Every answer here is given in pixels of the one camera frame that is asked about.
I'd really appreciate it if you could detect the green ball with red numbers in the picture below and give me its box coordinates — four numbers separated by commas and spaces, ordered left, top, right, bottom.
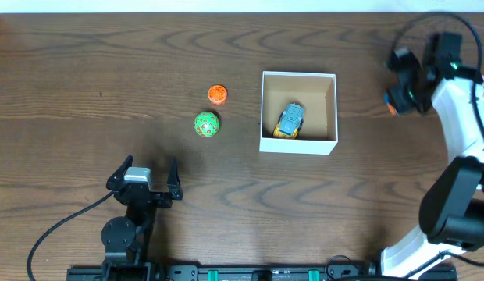
194, 112, 220, 137

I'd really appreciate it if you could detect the white cardboard box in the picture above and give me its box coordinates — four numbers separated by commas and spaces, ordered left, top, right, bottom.
259, 71, 339, 155

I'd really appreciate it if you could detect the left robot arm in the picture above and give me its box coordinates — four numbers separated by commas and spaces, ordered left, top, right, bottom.
101, 155, 183, 265

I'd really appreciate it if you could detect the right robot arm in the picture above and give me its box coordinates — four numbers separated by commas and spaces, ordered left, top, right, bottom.
378, 33, 484, 280

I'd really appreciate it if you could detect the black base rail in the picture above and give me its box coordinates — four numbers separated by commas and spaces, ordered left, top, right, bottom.
66, 264, 459, 281

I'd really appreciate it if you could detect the multicolour puzzle cube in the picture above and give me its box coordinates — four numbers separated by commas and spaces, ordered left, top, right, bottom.
383, 94, 397, 116

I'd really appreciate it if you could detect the yellow grey toy car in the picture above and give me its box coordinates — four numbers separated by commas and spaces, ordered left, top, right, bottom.
272, 103, 304, 139

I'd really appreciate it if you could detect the orange round cap toy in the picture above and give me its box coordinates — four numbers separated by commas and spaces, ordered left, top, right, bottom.
208, 84, 228, 105

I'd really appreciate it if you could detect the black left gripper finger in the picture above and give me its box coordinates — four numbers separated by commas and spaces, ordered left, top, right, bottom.
108, 155, 133, 182
167, 158, 182, 193

